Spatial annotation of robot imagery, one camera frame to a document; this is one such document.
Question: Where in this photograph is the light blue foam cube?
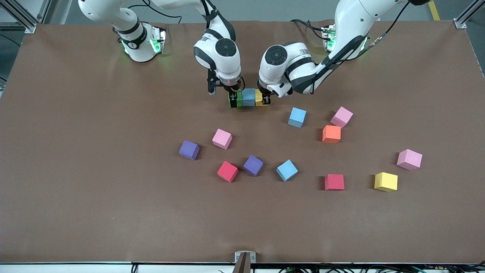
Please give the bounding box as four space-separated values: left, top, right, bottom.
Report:
288 107 307 129
242 88 257 107
276 159 299 182

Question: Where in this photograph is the pink foam cube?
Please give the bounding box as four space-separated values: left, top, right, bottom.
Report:
212 128 233 150
396 149 423 171
330 106 354 129

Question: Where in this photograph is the purple foam cube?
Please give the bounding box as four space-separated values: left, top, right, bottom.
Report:
179 140 200 161
243 154 264 177

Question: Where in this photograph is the red foam cube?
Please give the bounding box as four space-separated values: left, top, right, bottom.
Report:
217 161 239 183
324 174 346 191

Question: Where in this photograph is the orange foam cube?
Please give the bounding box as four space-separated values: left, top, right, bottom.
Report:
322 125 341 144

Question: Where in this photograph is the brown table cover sheet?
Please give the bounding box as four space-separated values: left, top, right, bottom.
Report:
0 20 485 265

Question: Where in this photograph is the grey metal bracket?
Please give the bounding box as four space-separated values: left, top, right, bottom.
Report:
234 251 257 264

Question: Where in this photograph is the aluminium frame profile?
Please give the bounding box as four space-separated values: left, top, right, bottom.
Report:
454 0 485 30
0 0 38 34

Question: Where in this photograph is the white table edge rail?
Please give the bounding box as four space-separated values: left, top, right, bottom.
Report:
0 262 485 273

